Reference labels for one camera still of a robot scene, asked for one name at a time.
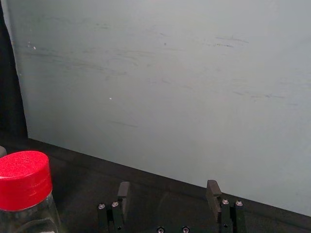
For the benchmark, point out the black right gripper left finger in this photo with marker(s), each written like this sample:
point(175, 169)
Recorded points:
point(117, 213)

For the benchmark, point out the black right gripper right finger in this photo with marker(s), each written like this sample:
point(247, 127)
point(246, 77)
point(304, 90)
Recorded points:
point(224, 213)

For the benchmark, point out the clear jar with red lid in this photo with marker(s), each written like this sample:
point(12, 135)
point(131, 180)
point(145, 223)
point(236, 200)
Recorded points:
point(24, 191)

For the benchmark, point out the grey round object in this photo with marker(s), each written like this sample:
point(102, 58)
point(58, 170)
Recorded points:
point(2, 151)

